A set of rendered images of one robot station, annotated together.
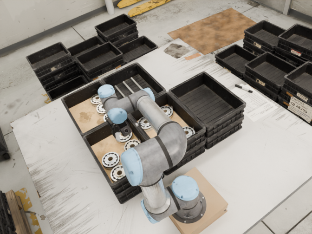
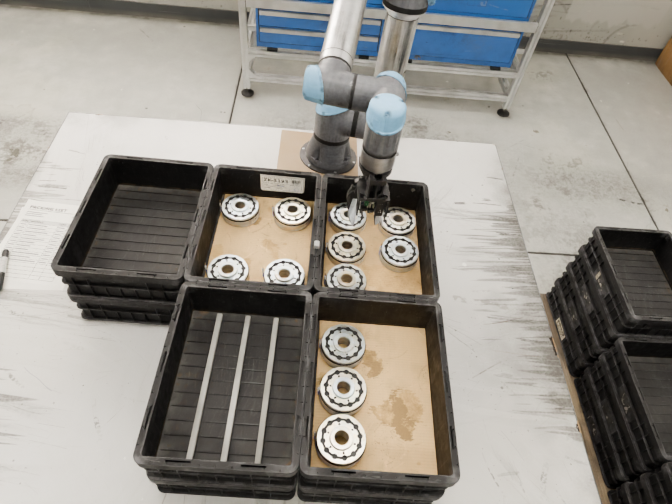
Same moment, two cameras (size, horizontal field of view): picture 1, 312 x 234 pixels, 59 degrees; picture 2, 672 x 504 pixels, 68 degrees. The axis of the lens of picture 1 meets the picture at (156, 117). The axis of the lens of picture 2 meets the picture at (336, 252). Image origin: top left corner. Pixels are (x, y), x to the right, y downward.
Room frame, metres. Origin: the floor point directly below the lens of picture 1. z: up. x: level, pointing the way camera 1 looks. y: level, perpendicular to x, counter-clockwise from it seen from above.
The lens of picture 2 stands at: (1.78, 0.43, 1.89)
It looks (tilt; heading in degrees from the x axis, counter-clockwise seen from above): 51 degrees down; 200
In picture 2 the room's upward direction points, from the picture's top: 8 degrees clockwise
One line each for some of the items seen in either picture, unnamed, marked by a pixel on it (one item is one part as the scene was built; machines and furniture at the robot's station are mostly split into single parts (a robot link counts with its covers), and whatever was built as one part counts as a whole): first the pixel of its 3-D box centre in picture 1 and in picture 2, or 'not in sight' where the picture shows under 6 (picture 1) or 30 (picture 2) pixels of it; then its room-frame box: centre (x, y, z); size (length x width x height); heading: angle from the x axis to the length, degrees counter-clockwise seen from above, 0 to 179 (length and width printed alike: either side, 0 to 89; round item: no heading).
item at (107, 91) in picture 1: (108, 97); (384, 125); (0.97, 0.20, 1.27); 0.09 x 0.08 x 0.11; 17
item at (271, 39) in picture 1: (265, 46); not in sight; (2.34, -1.28, 0.31); 0.40 x 0.30 x 0.34; 26
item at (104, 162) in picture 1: (110, 159); (400, 250); (0.91, 0.30, 0.86); 0.10 x 0.10 x 0.01
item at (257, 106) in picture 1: (249, 100); (40, 242); (1.28, -0.66, 0.70); 0.33 x 0.23 x 0.01; 26
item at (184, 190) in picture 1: (184, 191); (336, 113); (0.58, -0.06, 0.96); 0.13 x 0.12 x 0.14; 107
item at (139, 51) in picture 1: (138, 61); not in sight; (2.52, 0.07, 0.31); 0.40 x 0.30 x 0.34; 116
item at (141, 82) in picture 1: (133, 91); (235, 379); (1.43, 0.12, 0.87); 0.40 x 0.30 x 0.11; 24
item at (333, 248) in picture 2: (132, 146); (346, 246); (0.97, 0.17, 0.86); 0.10 x 0.10 x 0.01
